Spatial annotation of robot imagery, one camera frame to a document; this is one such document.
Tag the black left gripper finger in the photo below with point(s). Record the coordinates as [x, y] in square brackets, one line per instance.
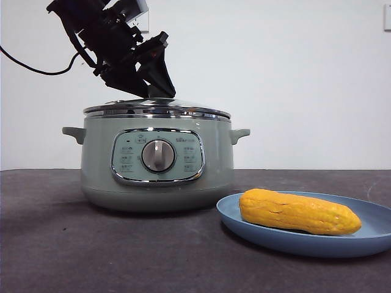
[125, 81]
[159, 71]

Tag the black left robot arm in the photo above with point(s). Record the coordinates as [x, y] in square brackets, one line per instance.
[91, 27]

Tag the sage green electric steamer pot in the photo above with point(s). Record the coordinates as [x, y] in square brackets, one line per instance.
[91, 158]

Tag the glass lid with green knob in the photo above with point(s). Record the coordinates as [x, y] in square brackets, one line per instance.
[183, 107]

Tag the yellow corn cob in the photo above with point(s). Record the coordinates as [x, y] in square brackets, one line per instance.
[293, 213]

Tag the blue round plate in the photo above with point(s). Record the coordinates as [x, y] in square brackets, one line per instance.
[244, 236]

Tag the white wall power socket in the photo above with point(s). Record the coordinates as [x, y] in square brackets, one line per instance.
[145, 27]

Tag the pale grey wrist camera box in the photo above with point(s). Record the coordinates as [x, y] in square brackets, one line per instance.
[137, 7]

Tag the white wall switch plate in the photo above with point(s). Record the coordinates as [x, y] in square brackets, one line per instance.
[388, 18]

